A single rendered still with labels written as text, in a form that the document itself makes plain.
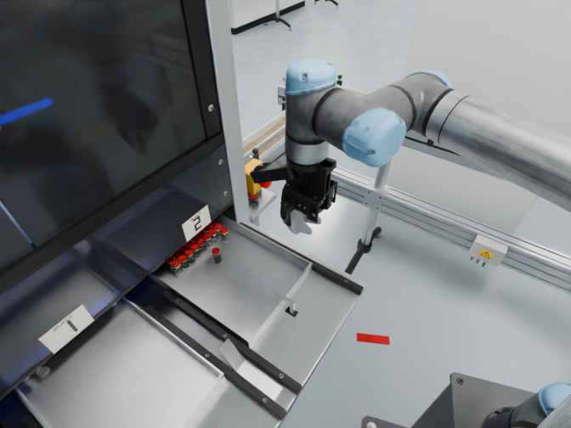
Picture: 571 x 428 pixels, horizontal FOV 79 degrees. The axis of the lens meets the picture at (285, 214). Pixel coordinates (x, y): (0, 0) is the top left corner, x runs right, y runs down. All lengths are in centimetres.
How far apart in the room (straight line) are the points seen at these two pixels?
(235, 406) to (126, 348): 28
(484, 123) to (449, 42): 148
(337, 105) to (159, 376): 65
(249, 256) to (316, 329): 27
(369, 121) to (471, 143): 14
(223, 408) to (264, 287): 29
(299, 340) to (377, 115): 55
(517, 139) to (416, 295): 162
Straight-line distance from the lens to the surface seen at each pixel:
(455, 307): 210
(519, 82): 199
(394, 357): 186
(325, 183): 61
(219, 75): 79
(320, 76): 52
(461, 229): 171
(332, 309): 89
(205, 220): 91
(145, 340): 90
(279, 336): 85
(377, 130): 46
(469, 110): 54
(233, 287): 92
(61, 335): 81
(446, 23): 198
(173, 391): 83
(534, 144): 52
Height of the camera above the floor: 164
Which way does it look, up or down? 45 degrees down
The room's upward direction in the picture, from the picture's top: straight up
